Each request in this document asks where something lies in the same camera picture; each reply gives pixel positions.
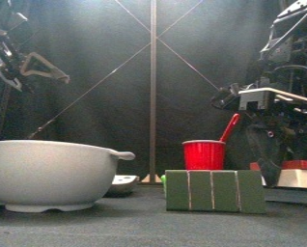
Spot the small red white sushi toy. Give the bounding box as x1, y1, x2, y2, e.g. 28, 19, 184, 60
249, 161, 268, 187

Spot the salmon sushi toy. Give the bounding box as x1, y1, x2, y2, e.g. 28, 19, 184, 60
276, 159, 307, 190

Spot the large white ceramic bowl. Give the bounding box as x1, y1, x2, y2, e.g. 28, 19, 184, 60
0, 139, 136, 214

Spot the red plastic spoon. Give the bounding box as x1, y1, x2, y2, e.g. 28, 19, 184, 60
217, 112, 243, 144

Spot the red plastic cup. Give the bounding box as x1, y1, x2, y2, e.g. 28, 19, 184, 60
180, 139, 227, 171

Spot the green block with white stripes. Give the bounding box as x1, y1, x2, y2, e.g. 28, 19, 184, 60
164, 169, 268, 215

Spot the small bright green toy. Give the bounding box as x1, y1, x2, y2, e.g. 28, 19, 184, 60
160, 174, 168, 195

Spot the grey white toy piece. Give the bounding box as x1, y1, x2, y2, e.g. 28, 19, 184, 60
103, 174, 140, 197

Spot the thin diagonal frame rod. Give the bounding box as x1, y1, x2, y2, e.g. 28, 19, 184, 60
27, 0, 205, 140
113, 0, 221, 92

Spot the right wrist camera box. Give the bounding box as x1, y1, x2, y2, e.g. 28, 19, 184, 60
211, 82, 244, 111

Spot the vertical metal frame post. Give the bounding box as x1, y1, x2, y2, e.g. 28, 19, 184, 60
139, 0, 164, 185

